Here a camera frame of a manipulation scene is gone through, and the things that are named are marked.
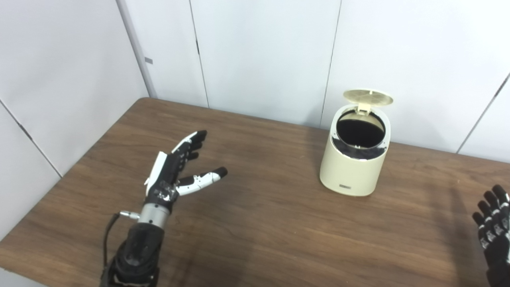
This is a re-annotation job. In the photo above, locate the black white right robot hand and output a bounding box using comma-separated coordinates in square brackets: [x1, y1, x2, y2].
[472, 185, 510, 287]

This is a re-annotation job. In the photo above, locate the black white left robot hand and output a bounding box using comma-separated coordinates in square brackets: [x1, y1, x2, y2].
[144, 130, 228, 214]

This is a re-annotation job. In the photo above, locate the cream round bin lid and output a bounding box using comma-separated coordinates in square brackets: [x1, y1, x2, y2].
[343, 89, 394, 114]

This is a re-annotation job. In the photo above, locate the cream-colored bin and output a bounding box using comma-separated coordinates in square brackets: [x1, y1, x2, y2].
[320, 103, 392, 197]

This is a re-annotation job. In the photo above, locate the grey wall post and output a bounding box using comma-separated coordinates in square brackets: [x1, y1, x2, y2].
[116, 0, 159, 98]

